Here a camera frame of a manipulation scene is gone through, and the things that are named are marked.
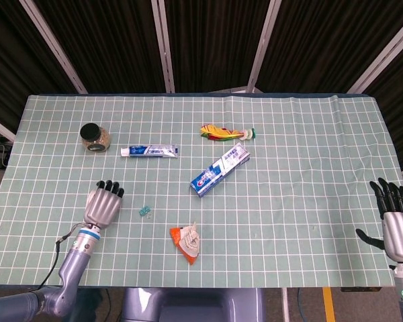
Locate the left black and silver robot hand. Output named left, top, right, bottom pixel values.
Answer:
left=83, top=180, right=126, bottom=230

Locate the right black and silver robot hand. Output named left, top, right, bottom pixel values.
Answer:
left=355, top=177, right=403, bottom=264

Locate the purple grey robot base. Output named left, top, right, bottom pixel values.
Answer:
left=120, top=287, right=267, bottom=322

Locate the glass jar with black lid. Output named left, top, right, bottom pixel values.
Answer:
left=80, top=123, right=111, bottom=154

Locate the blue white toothpaste tube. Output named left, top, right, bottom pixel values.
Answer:
left=120, top=144, right=180, bottom=159

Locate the orange packet with white mesh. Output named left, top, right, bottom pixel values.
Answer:
left=169, top=221, right=202, bottom=266

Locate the green grid tablecloth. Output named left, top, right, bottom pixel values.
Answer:
left=0, top=94, right=403, bottom=289

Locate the blue white toothpaste box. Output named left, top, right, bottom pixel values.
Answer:
left=189, top=142, right=251, bottom=199

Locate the white table leg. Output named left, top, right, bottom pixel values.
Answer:
left=281, top=288, right=291, bottom=322

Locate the black curtain backdrop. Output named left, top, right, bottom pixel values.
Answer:
left=0, top=0, right=403, bottom=170

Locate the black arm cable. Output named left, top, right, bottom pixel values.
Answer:
left=36, top=221, right=88, bottom=292

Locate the blue floor cable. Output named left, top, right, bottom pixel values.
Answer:
left=296, top=288, right=306, bottom=322

